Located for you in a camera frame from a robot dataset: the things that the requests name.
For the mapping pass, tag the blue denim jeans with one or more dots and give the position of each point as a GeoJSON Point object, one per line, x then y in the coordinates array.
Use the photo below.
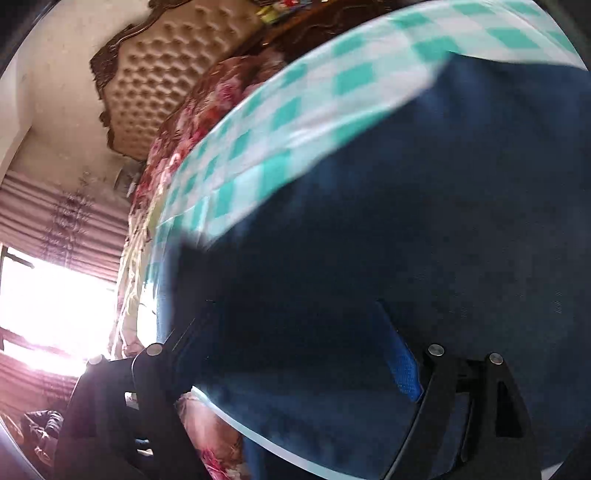
{"type": "Point", "coordinates": [461, 219]}

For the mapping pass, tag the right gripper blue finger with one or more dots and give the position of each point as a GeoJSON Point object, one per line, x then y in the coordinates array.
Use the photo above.
{"type": "Point", "coordinates": [400, 359]}

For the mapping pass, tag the red floral bed quilt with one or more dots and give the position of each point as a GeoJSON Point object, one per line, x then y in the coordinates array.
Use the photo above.
{"type": "Point", "coordinates": [223, 87]}

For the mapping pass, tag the green white checkered tablecloth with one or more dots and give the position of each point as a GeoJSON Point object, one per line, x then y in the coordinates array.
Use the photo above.
{"type": "Point", "coordinates": [330, 95]}

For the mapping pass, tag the tufted tan leather headboard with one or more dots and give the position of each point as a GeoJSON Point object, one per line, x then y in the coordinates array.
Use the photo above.
{"type": "Point", "coordinates": [143, 73]}

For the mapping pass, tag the dark wooden nightstand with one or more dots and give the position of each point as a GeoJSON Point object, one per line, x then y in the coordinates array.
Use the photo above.
{"type": "Point", "coordinates": [315, 25]}

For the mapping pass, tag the pink striped curtain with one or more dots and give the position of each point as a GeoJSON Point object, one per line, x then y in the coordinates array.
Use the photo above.
{"type": "Point", "coordinates": [60, 254]}

